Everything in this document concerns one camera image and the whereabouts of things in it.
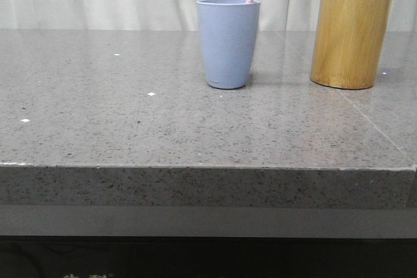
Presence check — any blue plastic cup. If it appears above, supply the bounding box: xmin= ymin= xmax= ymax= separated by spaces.
xmin=197 ymin=0 xmax=261 ymax=89

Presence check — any bamboo wooden cylinder holder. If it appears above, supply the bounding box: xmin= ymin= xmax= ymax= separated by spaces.
xmin=310 ymin=0 xmax=392 ymax=90

